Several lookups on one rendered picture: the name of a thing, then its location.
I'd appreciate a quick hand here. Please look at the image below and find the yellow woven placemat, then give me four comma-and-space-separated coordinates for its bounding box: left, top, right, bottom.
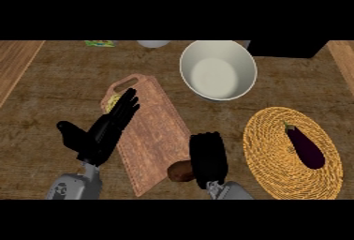
241, 106, 343, 201

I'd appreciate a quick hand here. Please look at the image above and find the yellow corn cob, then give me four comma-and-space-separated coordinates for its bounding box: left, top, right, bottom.
104, 93, 122, 113

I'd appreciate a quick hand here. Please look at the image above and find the brown wooden cutting board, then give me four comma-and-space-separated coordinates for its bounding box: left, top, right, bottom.
98, 73, 191, 198

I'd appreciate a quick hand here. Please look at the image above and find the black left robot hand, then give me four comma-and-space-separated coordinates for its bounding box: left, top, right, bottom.
54, 87, 141, 168

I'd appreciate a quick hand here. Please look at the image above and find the green and yellow packet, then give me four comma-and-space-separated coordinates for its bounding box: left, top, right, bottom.
82, 40, 116, 49

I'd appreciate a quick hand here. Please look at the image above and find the small white round dish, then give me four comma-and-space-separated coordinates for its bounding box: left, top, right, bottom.
135, 40, 170, 49

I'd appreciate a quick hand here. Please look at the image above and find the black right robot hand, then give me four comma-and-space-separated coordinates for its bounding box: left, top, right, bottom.
187, 131, 229, 190

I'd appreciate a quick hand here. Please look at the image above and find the brown sweet potato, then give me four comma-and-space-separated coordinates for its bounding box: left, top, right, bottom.
165, 159, 195, 183

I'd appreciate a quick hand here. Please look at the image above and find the black appliance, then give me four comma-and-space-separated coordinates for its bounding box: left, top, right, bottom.
246, 40, 330, 59

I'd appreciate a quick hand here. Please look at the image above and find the white bowl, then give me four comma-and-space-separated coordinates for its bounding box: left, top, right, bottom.
178, 40, 257, 102

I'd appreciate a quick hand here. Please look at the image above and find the purple eggplant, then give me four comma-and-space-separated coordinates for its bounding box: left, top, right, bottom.
281, 120, 325, 171

